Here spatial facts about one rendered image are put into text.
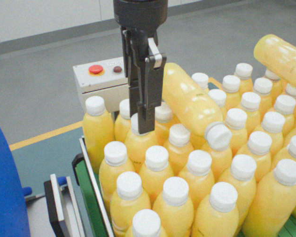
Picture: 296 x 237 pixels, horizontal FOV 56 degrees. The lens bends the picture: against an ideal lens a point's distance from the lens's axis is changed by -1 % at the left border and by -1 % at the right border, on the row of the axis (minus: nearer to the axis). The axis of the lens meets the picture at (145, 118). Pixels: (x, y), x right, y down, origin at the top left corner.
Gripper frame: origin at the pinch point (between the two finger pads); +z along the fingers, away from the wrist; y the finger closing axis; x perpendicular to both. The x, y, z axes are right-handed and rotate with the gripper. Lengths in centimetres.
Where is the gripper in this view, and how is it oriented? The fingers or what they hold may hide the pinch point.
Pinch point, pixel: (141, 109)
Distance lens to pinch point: 50.9
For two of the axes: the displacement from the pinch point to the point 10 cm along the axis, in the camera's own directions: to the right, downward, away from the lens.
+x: 9.3, -2.4, 2.8
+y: 3.7, 6.1, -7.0
